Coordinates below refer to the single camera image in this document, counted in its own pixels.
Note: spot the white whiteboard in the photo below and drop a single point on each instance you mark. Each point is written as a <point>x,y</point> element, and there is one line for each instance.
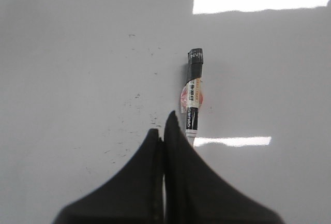
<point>82,81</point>

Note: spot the black white whiteboard marker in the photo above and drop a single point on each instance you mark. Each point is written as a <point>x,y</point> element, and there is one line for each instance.
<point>191,96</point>

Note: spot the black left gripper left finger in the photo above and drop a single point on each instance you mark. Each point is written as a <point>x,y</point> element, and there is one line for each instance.
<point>133,195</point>

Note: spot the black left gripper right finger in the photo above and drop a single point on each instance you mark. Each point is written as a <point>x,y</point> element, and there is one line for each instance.
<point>196,194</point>

